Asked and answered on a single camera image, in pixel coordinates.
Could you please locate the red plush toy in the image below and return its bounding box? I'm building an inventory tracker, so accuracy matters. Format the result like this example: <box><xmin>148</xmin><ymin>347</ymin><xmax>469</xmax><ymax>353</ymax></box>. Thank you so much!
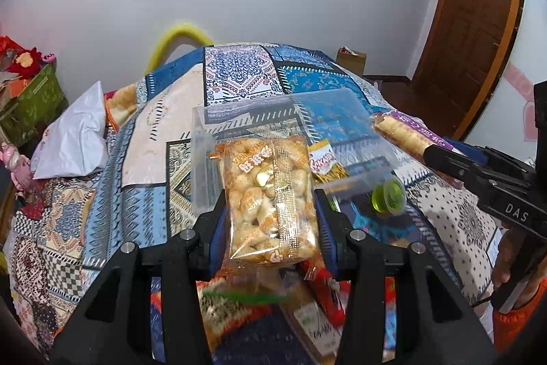
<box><xmin>0</xmin><ymin>36</ymin><xmax>56</xmax><ymax>79</ymax></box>

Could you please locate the cardboard box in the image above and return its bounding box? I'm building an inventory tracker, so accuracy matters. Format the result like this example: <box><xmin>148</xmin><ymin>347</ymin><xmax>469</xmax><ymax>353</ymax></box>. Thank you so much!
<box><xmin>335</xmin><ymin>46</ymin><xmax>367</xmax><ymax>77</ymax></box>

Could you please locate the person's right hand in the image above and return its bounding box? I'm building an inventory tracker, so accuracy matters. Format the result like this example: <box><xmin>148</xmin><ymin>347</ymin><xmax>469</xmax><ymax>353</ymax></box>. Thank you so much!
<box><xmin>491</xmin><ymin>226</ymin><xmax>528</xmax><ymax>289</ymax></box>

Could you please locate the orange puffed snack packet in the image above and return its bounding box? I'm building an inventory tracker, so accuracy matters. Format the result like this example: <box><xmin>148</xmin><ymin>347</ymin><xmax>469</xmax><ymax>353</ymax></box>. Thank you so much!
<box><xmin>212</xmin><ymin>135</ymin><xmax>320</xmax><ymax>266</ymax></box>

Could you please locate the pink toy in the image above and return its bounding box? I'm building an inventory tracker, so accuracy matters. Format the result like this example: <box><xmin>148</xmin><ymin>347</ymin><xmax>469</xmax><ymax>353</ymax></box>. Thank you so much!
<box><xmin>0</xmin><ymin>142</ymin><xmax>32</xmax><ymax>192</ymax></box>

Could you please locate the red snack packet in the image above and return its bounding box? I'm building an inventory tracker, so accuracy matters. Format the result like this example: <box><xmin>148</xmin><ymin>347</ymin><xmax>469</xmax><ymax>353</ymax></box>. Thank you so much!
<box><xmin>305</xmin><ymin>262</ymin><xmax>396</xmax><ymax>331</ymax></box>

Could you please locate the clear packet with green strip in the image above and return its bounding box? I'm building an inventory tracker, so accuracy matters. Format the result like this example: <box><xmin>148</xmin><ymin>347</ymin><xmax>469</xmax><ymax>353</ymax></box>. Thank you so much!
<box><xmin>196</xmin><ymin>277</ymin><xmax>291</xmax><ymax>349</ymax></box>

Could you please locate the green storage box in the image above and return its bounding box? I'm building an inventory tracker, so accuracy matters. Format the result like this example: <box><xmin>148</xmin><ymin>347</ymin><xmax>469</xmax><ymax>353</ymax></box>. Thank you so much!
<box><xmin>0</xmin><ymin>63</ymin><xmax>69</xmax><ymax>147</ymax></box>

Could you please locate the yellow snack packet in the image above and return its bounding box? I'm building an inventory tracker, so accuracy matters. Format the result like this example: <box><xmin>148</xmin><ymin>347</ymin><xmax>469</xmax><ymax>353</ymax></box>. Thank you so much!
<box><xmin>308</xmin><ymin>139</ymin><xmax>349</xmax><ymax>184</ymax></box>

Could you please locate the beige snack packet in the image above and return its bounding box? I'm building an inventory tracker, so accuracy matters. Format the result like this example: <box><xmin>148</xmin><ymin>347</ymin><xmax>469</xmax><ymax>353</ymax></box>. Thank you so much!
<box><xmin>282</xmin><ymin>284</ymin><xmax>343</xmax><ymax>363</ymax></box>

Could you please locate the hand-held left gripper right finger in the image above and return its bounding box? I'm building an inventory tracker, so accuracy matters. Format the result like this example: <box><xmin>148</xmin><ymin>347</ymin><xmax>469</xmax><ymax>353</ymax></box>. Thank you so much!
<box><xmin>314</xmin><ymin>188</ymin><xmax>499</xmax><ymax>365</ymax></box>

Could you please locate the purple wafer roll packet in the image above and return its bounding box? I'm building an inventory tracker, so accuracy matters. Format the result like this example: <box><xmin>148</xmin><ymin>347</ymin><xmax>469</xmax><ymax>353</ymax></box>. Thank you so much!
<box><xmin>373</xmin><ymin>111</ymin><xmax>464</xmax><ymax>169</ymax></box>

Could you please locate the white plastic bag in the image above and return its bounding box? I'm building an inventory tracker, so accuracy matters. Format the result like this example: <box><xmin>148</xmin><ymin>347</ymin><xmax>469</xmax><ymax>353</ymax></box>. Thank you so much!
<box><xmin>32</xmin><ymin>80</ymin><xmax>112</xmax><ymax>180</ymax></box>

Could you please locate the green jelly cup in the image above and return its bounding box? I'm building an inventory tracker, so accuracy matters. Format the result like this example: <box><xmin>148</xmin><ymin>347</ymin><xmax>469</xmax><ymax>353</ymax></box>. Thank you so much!
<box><xmin>371</xmin><ymin>178</ymin><xmax>406</xmax><ymax>216</ymax></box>

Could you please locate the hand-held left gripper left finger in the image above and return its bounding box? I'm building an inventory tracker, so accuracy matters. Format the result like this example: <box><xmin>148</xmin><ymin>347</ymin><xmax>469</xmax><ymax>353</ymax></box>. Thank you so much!
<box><xmin>49</xmin><ymin>188</ymin><xmax>231</xmax><ymax>365</ymax></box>

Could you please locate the pink wall sticker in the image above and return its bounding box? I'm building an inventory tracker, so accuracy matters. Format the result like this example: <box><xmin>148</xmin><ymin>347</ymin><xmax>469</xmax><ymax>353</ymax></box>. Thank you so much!
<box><xmin>504</xmin><ymin>63</ymin><xmax>539</xmax><ymax>143</ymax></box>

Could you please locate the orange fleece blanket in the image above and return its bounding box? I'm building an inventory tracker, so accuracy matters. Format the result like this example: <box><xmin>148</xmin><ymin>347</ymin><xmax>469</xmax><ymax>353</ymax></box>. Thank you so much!
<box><xmin>105</xmin><ymin>83</ymin><xmax>142</xmax><ymax>127</ymax></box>

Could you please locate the clear plastic zip bag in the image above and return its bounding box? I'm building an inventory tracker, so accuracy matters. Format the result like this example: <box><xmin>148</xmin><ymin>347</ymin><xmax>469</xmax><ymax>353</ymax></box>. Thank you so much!
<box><xmin>191</xmin><ymin>88</ymin><xmax>404</xmax><ymax>217</ymax></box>

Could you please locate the brown wooden door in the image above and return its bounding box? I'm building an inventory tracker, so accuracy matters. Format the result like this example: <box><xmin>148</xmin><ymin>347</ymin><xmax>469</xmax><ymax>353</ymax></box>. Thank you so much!
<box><xmin>410</xmin><ymin>0</ymin><xmax>526</xmax><ymax>135</ymax></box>

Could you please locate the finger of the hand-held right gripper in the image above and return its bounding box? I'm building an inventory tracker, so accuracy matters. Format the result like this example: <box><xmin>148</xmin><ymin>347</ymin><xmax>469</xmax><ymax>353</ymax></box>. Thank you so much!
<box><xmin>423</xmin><ymin>144</ymin><xmax>483</xmax><ymax>188</ymax></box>
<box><xmin>442</xmin><ymin>138</ymin><xmax>485</xmax><ymax>160</ymax></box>

